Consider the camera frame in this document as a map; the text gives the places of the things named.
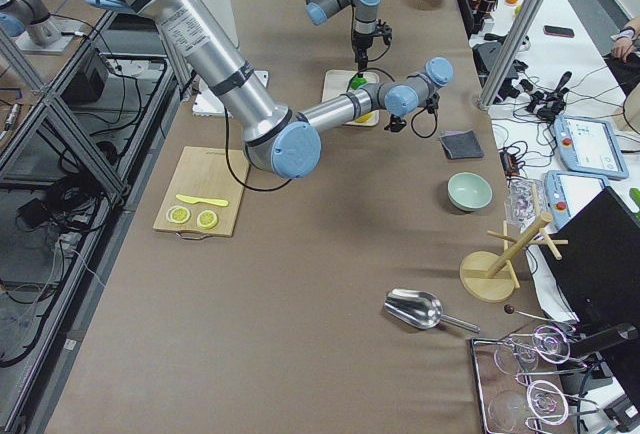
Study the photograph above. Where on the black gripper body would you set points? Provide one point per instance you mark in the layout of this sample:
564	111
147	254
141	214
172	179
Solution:
398	124
361	47

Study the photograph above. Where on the green lime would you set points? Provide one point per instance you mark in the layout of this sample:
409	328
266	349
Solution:
351	87

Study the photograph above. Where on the yellow lemon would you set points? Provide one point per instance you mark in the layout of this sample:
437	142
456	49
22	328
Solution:
369	118

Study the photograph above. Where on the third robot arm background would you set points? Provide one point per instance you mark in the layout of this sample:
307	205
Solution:
30	23

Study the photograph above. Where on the cream rabbit tray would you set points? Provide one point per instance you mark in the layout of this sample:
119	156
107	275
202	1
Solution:
335	83

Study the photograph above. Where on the black glass tray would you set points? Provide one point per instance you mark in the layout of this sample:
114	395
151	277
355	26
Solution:
573	378

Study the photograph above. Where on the grey folded cloth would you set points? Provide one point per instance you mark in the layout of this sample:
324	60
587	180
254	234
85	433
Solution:
461	145

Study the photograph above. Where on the mint green bowl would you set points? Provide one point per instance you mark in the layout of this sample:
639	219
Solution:
469	191

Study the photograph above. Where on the wooden mug tree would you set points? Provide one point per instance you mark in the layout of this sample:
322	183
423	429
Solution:
491	277

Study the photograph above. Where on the teach pendant tablet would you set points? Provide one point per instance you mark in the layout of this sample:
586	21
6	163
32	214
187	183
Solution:
568	193
589	145

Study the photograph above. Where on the metal scoop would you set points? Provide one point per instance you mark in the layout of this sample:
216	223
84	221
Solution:
422	310

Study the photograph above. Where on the yellow plastic knife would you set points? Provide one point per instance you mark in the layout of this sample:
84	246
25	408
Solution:
202	200

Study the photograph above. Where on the wooden cutting board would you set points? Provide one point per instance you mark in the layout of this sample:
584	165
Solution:
210	173

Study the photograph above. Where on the lemon slice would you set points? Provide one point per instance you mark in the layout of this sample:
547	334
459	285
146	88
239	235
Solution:
178	214
207	219

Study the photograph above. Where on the person in black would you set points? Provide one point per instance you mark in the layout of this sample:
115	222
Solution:
623	58

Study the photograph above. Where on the black monitor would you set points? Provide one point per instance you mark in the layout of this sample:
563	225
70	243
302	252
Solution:
599	270

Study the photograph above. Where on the wine glass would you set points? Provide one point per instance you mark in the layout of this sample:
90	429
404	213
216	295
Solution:
535	410
521	353

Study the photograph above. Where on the aluminium frame post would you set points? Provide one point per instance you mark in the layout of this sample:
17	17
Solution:
507	53

